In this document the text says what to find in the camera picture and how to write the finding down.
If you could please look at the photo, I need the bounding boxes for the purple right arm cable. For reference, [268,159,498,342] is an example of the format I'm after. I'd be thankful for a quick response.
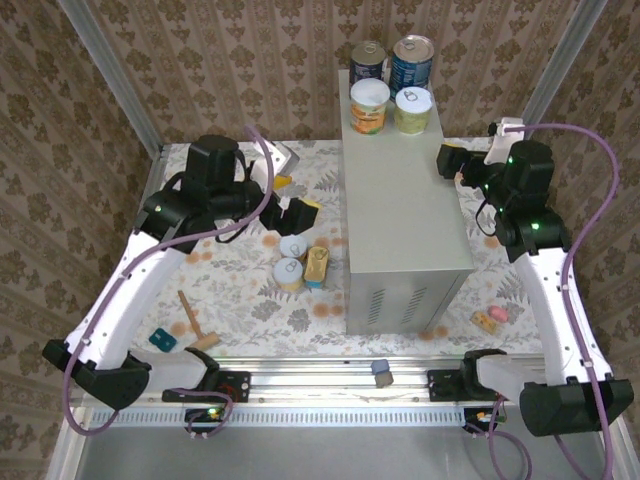
[487,122,621,480]

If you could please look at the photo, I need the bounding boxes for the aluminium frame post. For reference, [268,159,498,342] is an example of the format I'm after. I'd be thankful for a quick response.
[512,0,609,146]
[54,0,164,154]

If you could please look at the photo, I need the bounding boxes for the aluminium side rail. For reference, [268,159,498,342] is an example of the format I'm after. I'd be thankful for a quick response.
[94,144,169,361]

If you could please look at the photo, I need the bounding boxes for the gold rectangular meat tin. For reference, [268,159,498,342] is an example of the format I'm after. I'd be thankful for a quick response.
[303,245,332,290]

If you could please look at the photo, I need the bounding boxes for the floral table cover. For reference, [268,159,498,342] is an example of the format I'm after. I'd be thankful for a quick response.
[117,137,576,359]

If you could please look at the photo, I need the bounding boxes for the tall bright blue can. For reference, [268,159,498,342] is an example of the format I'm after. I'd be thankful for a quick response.
[389,34,435,99]

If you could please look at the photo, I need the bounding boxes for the grey metal cabinet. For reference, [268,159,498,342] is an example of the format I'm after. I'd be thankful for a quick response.
[338,68,476,337]

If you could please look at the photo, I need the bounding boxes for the teal block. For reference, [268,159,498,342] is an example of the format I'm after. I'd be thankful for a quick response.
[147,327,177,354]

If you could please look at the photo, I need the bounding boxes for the yellow cheese wedge toy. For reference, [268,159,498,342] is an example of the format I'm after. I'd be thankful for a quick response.
[472,310,500,335]

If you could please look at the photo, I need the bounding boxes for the orange peach fruit can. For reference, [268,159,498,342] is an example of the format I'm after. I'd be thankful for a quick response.
[349,78,391,135]

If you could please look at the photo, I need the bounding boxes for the pale green can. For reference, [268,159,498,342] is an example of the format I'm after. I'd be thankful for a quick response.
[393,86,434,136]

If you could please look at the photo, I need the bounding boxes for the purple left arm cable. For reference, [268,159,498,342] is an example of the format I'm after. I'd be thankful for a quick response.
[62,124,277,441]

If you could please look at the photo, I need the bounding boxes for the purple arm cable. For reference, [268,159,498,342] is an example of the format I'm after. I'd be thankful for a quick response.
[487,122,621,480]
[62,124,277,441]

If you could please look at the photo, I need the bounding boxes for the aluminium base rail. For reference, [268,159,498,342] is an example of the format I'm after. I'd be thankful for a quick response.
[69,352,621,407]

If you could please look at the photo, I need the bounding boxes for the dark navy can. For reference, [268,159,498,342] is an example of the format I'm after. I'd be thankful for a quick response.
[349,40,390,86]

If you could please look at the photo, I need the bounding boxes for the slotted cable duct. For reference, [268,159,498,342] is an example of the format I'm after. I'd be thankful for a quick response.
[89,405,501,427]

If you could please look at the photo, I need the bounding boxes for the small black controller board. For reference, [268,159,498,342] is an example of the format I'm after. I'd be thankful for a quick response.
[463,407,506,432]
[184,407,232,436]

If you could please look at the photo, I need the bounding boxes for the orange label pull-tab can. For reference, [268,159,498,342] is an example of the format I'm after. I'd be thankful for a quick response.
[278,234,309,262]

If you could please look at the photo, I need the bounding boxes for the yellow can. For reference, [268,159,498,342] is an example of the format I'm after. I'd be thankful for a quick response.
[272,257,305,294]

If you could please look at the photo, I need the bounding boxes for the small wooden mallet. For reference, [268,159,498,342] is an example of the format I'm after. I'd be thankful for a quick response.
[177,290,220,354]

